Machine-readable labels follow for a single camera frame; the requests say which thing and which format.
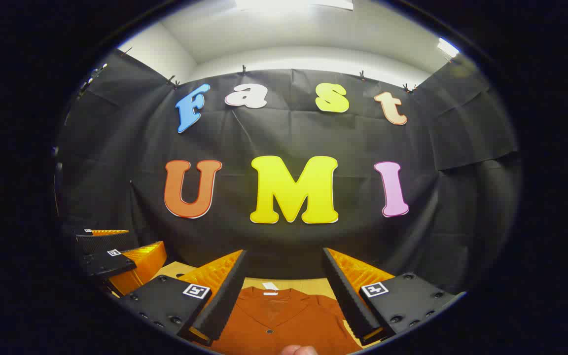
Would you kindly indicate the ceiling light panel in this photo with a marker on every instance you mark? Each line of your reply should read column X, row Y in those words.
column 447, row 47

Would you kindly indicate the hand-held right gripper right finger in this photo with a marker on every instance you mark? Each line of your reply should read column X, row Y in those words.
column 350, row 301

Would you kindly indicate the black backdrop cloth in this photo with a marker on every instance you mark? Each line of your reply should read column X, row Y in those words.
column 289, row 133

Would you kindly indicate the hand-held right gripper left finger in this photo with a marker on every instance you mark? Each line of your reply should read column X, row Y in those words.
column 227, row 301

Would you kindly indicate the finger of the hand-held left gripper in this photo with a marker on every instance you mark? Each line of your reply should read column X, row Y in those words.
column 101, row 241
column 109, row 264

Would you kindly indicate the rust orange knit shirt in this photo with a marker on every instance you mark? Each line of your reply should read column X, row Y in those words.
column 284, row 315

